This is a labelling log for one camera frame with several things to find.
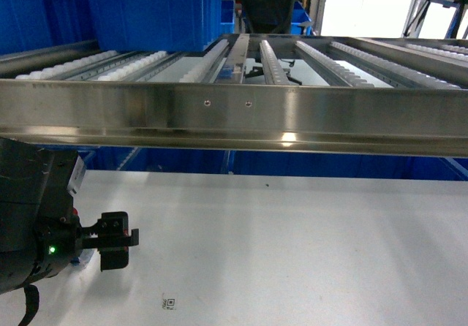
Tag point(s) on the stainless steel roller shelf rack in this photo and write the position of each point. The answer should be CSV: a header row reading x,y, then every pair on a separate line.
x,y
249,92

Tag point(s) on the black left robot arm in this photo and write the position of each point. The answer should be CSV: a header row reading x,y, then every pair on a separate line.
x,y
33,178

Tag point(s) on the blue bin far left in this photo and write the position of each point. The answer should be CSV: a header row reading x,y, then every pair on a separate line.
x,y
35,24

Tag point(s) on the large blue bin on shelf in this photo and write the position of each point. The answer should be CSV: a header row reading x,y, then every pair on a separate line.
x,y
155,25

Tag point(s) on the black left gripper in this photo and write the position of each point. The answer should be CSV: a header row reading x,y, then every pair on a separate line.
x,y
55,233

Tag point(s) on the black office chair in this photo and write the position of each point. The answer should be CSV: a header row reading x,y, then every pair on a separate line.
x,y
268,16

